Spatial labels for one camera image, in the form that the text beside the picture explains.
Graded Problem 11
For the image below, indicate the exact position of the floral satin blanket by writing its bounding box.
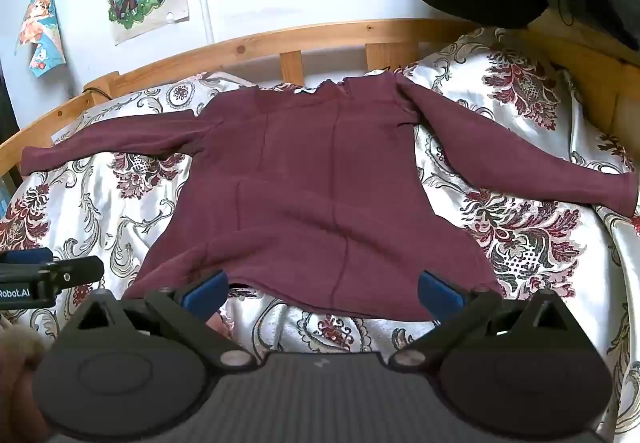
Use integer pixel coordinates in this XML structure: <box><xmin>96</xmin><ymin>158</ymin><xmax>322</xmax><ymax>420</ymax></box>
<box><xmin>0</xmin><ymin>27</ymin><xmax>640</xmax><ymax>443</ymax></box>

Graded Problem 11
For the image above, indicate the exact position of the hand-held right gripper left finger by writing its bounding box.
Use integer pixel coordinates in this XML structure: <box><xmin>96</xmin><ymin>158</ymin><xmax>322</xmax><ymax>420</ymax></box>
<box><xmin>59</xmin><ymin>270</ymin><xmax>258</xmax><ymax>371</ymax></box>

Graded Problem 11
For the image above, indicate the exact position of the person's left forearm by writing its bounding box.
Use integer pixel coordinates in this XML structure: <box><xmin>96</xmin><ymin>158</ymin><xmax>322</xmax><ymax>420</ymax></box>
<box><xmin>0</xmin><ymin>315</ymin><xmax>51</xmax><ymax>443</ymax></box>

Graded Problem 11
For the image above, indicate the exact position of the anime girl wall poster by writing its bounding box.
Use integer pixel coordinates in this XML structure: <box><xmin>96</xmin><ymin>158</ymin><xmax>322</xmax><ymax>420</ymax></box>
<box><xmin>14</xmin><ymin>0</ymin><xmax>67</xmax><ymax>78</ymax></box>

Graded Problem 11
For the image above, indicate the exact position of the maroon sweater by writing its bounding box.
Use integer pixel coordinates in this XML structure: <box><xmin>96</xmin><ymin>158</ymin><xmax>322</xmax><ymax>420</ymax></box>
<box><xmin>20</xmin><ymin>73</ymin><xmax>640</xmax><ymax>324</ymax></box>

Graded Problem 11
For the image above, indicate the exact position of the wooden bed headboard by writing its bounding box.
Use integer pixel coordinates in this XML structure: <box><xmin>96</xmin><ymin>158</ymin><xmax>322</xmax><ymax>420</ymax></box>
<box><xmin>0</xmin><ymin>17</ymin><xmax>640</xmax><ymax>204</ymax></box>

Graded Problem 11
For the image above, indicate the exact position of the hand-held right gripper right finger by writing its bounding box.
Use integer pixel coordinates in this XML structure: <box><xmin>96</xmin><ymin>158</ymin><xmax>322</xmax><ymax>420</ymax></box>
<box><xmin>391</xmin><ymin>269</ymin><xmax>587</xmax><ymax>371</ymax></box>

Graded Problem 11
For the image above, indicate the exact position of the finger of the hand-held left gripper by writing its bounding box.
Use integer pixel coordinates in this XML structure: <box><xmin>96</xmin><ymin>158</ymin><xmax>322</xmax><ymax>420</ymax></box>
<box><xmin>47</xmin><ymin>257</ymin><xmax>105</xmax><ymax>285</ymax></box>
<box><xmin>0</xmin><ymin>247</ymin><xmax>55</xmax><ymax>266</ymax></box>

